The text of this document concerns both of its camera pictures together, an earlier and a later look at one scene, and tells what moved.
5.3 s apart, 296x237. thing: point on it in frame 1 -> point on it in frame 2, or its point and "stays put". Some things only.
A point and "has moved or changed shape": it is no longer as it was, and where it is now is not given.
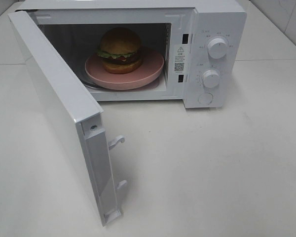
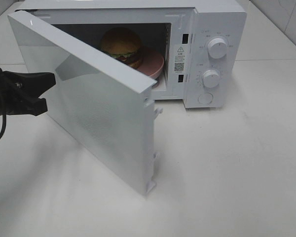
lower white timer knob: (211, 78) stays put
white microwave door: (97, 137) has moved or changed shape
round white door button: (205, 98) stays put
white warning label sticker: (179, 59) stays put
